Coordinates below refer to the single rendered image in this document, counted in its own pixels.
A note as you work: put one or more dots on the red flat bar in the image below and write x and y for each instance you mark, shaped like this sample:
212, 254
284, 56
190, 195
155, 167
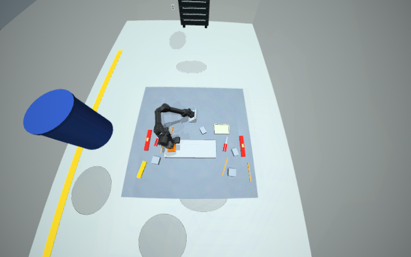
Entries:
146, 148
242, 146

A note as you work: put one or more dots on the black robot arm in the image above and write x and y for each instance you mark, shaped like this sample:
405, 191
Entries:
159, 128

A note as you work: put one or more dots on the white panel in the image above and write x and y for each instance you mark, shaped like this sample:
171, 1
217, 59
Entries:
193, 149

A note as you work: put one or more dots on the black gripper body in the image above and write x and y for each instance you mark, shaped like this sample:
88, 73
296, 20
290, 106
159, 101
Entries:
175, 140

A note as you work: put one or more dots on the yellow rectangular bar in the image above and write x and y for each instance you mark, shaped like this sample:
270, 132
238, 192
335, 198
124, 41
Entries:
142, 168

